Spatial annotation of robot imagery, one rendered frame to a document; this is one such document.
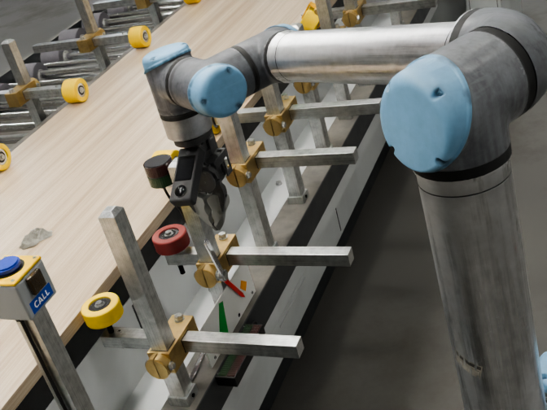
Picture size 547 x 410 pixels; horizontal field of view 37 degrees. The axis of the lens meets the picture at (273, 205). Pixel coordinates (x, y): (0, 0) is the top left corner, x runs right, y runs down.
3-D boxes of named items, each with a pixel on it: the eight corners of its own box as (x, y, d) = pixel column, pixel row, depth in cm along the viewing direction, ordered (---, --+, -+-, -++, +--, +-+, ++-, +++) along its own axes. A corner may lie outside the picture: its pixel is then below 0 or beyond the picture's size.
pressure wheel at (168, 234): (205, 263, 190) (190, 221, 184) (190, 284, 184) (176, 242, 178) (175, 262, 193) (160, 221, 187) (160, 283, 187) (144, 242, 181)
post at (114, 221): (199, 400, 168) (122, 202, 144) (191, 413, 165) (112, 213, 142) (183, 399, 169) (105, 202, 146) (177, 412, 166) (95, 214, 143)
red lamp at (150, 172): (179, 163, 170) (176, 153, 168) (166, 177, 165) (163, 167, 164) (154, 163, 172) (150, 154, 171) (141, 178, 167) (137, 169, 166)
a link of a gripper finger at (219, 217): (240, 216, 167) (229, 177, 162) (229, 233, 162) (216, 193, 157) (227, 216, 168) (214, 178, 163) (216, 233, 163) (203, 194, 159)
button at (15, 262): (28, 263, 122) (24, 255, 121) (13, 280, 119) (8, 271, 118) (7, 263, 123) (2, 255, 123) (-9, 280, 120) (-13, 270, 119)
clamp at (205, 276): (241, 251, 185) (235, 233, 183) (218, 289, 175) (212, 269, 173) (219, 251, 188) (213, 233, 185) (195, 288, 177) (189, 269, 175)
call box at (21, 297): (59, 295, 126) (41, 254, 122) (33, 325, 120) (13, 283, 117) (24, 294, 129) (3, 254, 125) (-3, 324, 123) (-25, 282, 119)
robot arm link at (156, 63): (155, 62, 141) (129, 54, 148) (177, 127, 147) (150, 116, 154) (199, 41, 145) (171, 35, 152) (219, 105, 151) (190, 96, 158)
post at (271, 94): (308, 200, 225) (265, 36, 202) (304, 207, 223) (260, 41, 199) (295, 201, 227) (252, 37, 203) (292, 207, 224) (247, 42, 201)
